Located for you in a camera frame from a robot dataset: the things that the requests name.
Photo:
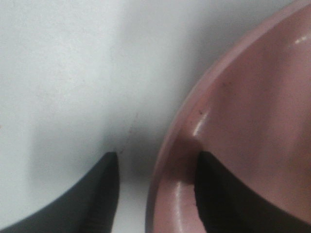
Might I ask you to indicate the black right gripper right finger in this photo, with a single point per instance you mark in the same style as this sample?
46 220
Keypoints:
226 205

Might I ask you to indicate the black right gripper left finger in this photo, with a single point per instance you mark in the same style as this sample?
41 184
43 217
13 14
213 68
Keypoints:
88 207

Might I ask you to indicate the pink round plate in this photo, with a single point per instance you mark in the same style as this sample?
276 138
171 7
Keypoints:
252 111

